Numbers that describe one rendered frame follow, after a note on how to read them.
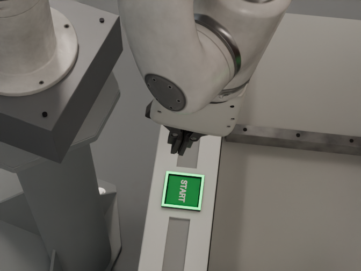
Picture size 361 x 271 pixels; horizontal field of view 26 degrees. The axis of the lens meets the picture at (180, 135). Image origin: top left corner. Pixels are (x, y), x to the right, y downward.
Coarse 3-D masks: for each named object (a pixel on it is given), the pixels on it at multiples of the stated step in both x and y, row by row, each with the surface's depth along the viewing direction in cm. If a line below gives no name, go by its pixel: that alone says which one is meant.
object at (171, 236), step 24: (168, 144) 116; (192, 144) 117; (216, 144) 116; (168, 168) 114; (192, 168) 114; (216, 168) 114; (168, 216) 110; (192, 216) 110; (144, 240) 108; (168, 240) 109; (192, 240) 108; (144, 264) 107; (168, 264) 107; (192, 264) 107
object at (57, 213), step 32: (96, 128) 134; (0, 160) 131; (32, 160) 131; (64, 160) 149; (0, 192) 217; (32, 192) 160; (64, 192) 159; (96, 192) 173; (0, 224) 212; (32, 224) 205; (64, 224) 171; (96, 224) 181; (0, 256) 207; (32, 256) 207; (64, 256) 188; (96, 256) 194
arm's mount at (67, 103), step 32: (64, 0) 135; (96, 32) 131; (96, 64) 130; (0, 96) 124; (32, 96) 124; (64, 96) 124; (96, 96) 136; (0, 128) 128; (32, 128) 123; (64, 128) 126
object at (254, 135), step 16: (240, 128) 130; (256, 128) 130; (272, 128) 130; (256, 144) 132; (272, 144) 131; (288, 144) 131; (304, 144) 130; (320, 144) 129; (336, 144) 129; (352, 144) 129
